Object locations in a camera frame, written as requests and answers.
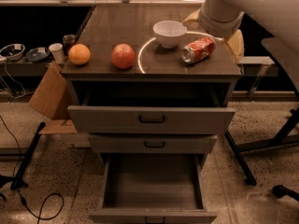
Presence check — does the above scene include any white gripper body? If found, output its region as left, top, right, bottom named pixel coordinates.
left=198, top=8, right=244, bottom=37

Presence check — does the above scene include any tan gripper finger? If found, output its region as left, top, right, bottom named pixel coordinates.
left=182, top=9, right=200, bottom=28
left=225, top=30, right=245, bottom=63

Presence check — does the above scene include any red coke can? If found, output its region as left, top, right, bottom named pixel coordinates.
left=181, top=37, right=216, bottom=64

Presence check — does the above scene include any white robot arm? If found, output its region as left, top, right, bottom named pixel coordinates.
left=185, top=0, right=299, bottom=56

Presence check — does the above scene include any grey three-drawer cabinet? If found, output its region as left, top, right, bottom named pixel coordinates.
left=61, top=3, right=243, bottom=173

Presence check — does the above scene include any grey top drawer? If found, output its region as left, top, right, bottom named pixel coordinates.
left=67, top=81, right=235, bottom=135

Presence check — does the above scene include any grey drawer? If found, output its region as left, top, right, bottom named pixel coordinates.
left=89, top=134, right=217, bottom=154
left=67, top=81, right=235, bottom=135
left=90, top=154, right=217, bottom=224

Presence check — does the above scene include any grey middle drawer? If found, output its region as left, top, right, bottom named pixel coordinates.
left=89, top=134, right=217, bottom=154

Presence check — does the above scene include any grey bottom drawer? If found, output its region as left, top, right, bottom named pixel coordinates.
left=90, top=154, right=217, bottom=224

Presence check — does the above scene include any white bowl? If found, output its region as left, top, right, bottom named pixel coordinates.
left=153, top=21, right=187, bottom=49

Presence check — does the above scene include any red apple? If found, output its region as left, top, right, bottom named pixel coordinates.
left=111, top=44, right=135, bottom=69

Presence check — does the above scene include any orange fruit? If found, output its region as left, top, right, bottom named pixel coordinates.
left=68, top=44, right=91, bottom=65

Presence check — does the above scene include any dark glass jar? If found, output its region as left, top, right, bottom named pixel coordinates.
left=63, top=35, right=77, bottom=54

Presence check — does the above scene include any black stand leg right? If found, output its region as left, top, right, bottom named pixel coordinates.
left=225, top=131, right=257, bottom=186

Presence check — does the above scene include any black stand leg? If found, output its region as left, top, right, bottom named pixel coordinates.
left=225, top=131, right=257, bottom=186
left=10, top=122, right=46, bottom=190

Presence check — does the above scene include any white paper cup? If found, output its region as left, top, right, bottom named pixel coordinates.
left=49, top=43, right=64, bottom=63

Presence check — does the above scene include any blue bowl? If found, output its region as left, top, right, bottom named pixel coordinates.
left=25, top=47, right=50, bottom=63

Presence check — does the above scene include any brown cardboard piece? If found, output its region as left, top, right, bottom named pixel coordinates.
left=29, top=62, right=71, bottom=119

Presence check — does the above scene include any silver bowl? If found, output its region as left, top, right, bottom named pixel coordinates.
left=0, top=43, right=25, bottom=62

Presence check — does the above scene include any black stand leg left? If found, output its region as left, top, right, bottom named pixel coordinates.
left=10, top=122, right=46, bottom=190

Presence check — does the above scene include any black floor cable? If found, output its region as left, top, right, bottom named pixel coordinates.
left=0, top=115, right=65, bottom=224

